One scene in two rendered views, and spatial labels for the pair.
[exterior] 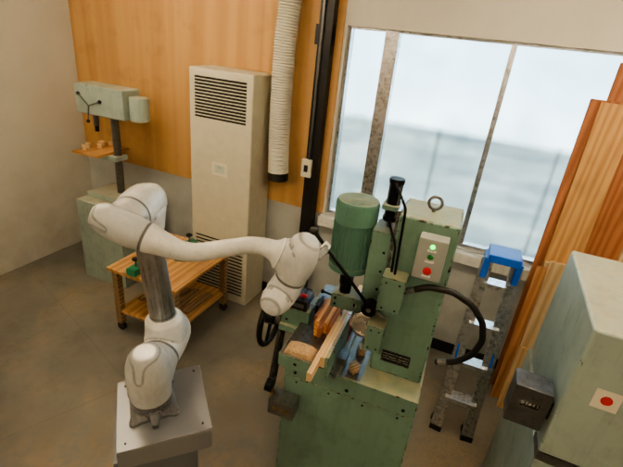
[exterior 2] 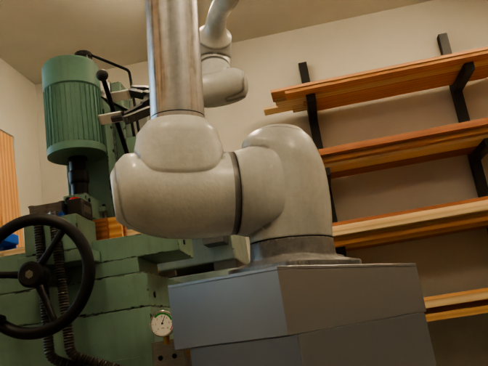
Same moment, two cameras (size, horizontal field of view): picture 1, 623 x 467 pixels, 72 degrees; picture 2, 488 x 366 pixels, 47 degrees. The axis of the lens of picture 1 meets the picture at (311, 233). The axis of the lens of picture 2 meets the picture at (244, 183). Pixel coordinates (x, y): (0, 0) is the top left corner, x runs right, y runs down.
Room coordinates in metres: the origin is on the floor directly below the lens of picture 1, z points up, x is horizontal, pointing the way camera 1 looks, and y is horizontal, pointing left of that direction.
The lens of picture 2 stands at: (1.55, 1.53, 0.62)
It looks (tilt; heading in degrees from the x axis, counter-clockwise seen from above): 14 degrees up; 255
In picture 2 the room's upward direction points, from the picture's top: 9 degrees counter-clockwise
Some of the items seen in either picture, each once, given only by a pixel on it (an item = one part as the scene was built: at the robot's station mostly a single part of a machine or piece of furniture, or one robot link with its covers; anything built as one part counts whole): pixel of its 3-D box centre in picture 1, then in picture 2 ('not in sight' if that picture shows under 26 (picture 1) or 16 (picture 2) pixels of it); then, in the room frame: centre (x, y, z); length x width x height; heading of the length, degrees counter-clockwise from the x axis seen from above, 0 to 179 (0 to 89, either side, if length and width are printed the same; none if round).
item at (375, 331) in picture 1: (375, 333); not in sight; (1.40, -0.30, 1.02); 0.09 x 0.07 x 0.12; 162
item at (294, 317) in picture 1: (299, 309); (62, 238); (1.66, 0.01, 0.91); 0.15 x 0.14 x 0.09; 162
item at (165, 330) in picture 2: (270, 386); (164, 327); (1.43, 0.11, 0.65); 0.06 x 0.04 x 0.08; 162
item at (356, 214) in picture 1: (353, 233); (73, 111); (1.61, -0.17, 1.35); 0.18 x 0.18 x 0.31
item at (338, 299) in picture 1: (347, 300); (84, 212); (1.60, -0.19, 1.03); 0.14 x 0.07 x 0.09; 72
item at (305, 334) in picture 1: (316, 322); (75, 258); (1.63, -0.07, 0.87); 0.61 x 0.30 x 0.06; 162
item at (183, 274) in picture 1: (173, 283); not in sight; (2.65, 0.97, 0.32); 0.66 x 0.57 x 0.64; 159
